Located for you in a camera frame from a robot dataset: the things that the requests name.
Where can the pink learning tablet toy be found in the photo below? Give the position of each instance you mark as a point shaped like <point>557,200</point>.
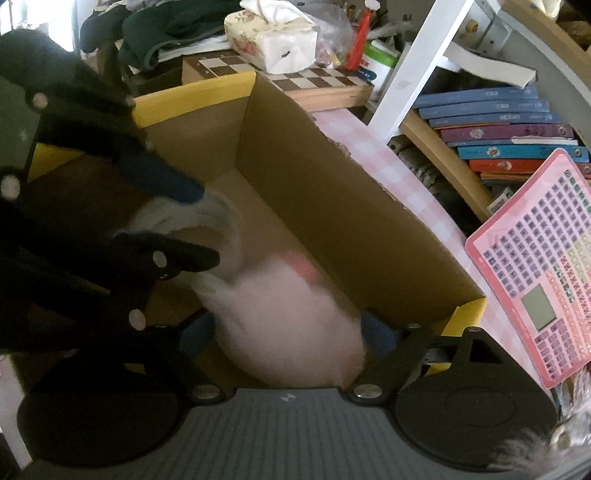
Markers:
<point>531,277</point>

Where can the wooden chessboard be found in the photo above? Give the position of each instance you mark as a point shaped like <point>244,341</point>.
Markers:
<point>323,85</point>

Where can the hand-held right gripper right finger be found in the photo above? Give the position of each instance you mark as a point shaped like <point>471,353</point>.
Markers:
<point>381,339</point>

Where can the row of colourful books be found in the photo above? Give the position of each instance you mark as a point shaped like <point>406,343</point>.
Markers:
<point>498,134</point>

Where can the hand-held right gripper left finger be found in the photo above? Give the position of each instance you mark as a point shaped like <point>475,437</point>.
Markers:
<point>198,337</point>

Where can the grey curved shelf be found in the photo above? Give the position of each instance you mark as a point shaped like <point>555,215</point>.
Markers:
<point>545,50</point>

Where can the green and white canister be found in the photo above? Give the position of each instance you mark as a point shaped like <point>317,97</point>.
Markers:
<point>378,64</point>

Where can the curved wooden rail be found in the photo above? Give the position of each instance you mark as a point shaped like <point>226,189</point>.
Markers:
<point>448,161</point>

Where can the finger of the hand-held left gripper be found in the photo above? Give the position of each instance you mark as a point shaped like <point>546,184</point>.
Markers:
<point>171,177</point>
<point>184,256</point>

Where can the dark green clothing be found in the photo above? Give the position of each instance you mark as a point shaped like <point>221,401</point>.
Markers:
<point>161,27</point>

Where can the pink plush toy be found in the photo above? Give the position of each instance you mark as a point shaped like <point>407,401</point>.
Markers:
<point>295,323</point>

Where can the yellow cardboard box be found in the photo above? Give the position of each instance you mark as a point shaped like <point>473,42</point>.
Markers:
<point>346,207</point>

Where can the floral tissue box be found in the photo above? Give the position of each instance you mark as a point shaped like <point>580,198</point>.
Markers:
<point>277,46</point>

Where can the white shelf post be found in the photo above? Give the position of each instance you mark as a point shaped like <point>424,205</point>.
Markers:
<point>415,60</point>

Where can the pink printed table mat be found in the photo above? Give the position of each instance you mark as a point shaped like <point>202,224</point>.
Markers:
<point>406,184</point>

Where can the clear plastic bag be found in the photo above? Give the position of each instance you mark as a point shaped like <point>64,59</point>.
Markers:
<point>332,32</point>

